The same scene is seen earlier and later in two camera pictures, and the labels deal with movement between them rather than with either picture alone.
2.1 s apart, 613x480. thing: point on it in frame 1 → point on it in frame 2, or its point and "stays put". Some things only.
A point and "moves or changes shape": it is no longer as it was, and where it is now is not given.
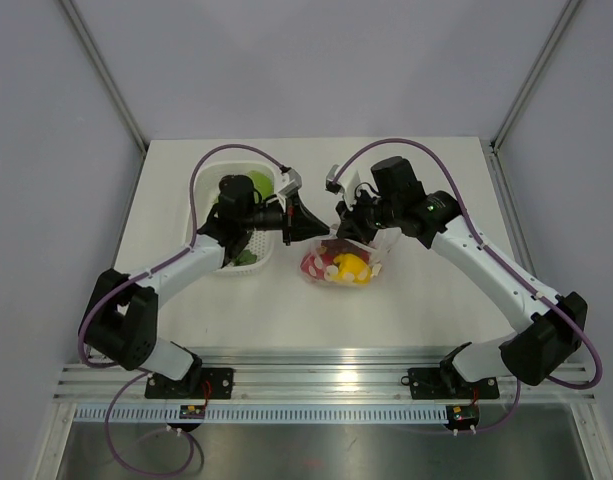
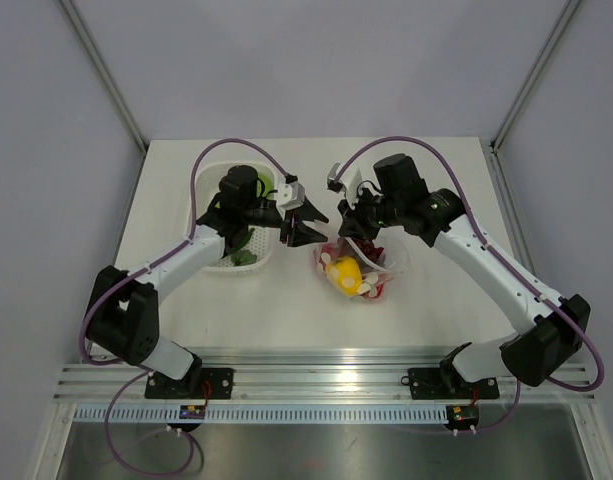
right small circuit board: [462, 416] stays put
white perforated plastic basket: [206, 194] stays put
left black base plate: [199, 383] stays put
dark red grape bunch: [340, 245] → [369, 249]
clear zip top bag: [347, 261] moves or changes shape
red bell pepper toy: [320, 265] → [379, 290]
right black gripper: [352, 226] stays put
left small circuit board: [192, 411] stays put
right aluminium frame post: [559, 26] stays put
